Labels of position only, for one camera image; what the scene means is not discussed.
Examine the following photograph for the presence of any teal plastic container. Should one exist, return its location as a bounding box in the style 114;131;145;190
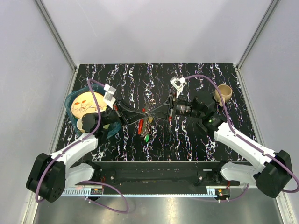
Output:
64;83;122;140

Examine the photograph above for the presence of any black base bar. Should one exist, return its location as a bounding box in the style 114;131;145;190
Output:
86;161;240;186

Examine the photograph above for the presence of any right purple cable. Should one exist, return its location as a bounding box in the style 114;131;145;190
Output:
184;74;299;203

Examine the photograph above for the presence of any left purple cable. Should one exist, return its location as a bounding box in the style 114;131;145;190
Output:
35;78;129;213

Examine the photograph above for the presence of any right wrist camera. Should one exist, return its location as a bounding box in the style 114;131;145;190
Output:
170;77;186;98

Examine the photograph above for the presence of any purple cable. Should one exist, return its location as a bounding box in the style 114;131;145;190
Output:
35;78;129;213
184;74;299;203

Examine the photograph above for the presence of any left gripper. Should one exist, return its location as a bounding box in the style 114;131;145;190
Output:
100;98;148;128

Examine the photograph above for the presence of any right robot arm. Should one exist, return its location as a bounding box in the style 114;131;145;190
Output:
149;93;292;198

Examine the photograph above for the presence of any metal key holder red handle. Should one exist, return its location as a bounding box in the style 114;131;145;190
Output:
138;116;153;138

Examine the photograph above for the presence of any painted round plate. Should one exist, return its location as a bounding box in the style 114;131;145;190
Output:
71;91;107;119

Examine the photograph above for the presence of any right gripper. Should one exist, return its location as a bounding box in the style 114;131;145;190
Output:
148;92;203;122

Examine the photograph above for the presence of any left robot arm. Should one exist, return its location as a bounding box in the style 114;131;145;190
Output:
26;100;147;203

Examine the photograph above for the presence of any beige ceramic mug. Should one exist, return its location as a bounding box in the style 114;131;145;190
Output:
214;84;233;104

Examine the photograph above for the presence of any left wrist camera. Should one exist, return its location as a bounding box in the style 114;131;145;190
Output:
103;84;116;108

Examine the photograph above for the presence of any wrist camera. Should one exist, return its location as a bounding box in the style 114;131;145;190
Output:
170;77;186;98
103;84;116;108

